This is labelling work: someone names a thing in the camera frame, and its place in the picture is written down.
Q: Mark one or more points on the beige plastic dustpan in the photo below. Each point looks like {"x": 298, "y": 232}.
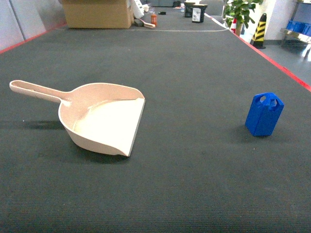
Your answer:
{"x": 99, "y": 117}

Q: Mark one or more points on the blue plastic part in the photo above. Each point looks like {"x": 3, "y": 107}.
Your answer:
{"x": 263, "y": 114}

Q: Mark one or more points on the steel shelf rack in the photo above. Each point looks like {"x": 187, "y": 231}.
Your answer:
{"x": 297, "y": 33}

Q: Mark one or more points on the orange bottle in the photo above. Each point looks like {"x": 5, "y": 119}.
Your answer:
{"x": 154, "y": 19}

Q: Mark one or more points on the white foam packaging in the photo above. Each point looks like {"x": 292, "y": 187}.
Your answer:
{"x": 137, "y": 8}

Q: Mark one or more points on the black box with label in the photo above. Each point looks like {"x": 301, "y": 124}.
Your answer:
{"x": 198, "y": 13}

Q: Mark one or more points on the red white traffic cone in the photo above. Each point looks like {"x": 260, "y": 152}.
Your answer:
{"x": 233, "y": 26}

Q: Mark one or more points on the yellow black traffic cone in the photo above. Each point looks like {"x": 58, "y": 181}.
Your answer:
{"x": 257, "y": 39}

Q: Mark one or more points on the large cardboard box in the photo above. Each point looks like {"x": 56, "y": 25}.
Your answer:
{"x": 98, "y": 14}

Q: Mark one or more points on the green potted plant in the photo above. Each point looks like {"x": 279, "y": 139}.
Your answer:
{"x": 240, "y": 10}

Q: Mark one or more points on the wooden handled brush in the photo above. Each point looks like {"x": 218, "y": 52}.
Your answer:
{"x": 141, "y": 23}

